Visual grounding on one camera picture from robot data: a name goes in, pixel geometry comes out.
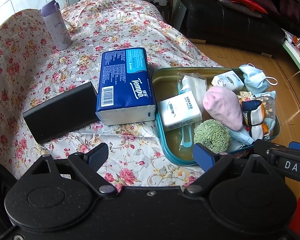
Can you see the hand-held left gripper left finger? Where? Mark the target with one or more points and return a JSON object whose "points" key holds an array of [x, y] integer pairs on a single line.
{"points": [[97, 155]]}

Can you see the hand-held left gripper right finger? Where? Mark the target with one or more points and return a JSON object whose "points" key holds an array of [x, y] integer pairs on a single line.
{"points": [[202, 156]]}

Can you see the green fuzzy ball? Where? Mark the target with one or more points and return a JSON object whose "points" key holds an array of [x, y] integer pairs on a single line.
{"points": [[211, 135]]}

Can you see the clear bag of mixed nuts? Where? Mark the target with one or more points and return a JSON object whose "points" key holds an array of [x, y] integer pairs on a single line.
{"points": [[268, 105]]}

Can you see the pink fabric pouch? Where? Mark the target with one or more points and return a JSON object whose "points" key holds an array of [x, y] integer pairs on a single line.
{"points": [[222, 107]]}

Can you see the navy yellow white scarf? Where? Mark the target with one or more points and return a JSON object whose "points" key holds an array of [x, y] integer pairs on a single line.
{"points": [[255, 112]]}

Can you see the clear bag of cotton pads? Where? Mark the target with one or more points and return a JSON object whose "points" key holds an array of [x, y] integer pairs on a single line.
{"points": [[195, 85]]}

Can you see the small white tissue pack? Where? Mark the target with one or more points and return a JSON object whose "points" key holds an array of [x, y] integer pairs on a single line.
{"points": [[227, 80]]}

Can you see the teal tin with gold inside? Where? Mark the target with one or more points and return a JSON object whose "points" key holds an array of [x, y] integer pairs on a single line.
{"points": [[165, 80]]}

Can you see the black rectangular box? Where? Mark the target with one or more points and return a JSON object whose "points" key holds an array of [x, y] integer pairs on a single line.
{"points": [[60, 110]]}

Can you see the large blue tissue pack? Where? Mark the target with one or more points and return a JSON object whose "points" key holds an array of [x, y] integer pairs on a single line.
{"points": [[125, 80]]}

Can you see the person's leg in black trousers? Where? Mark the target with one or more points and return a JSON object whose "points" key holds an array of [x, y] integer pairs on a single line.
{"points": [[0, 180]]}

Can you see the floral tablecloth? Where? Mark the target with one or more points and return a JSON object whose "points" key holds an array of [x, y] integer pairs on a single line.
{"points": [[102, 25]]}

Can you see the purple and white water bottle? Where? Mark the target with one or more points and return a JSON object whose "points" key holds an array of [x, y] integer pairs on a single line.
{"points": [[56, 27]]}

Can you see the black leather sofa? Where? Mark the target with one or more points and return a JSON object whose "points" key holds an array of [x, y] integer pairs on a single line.
{"points": [[227, 22]]}

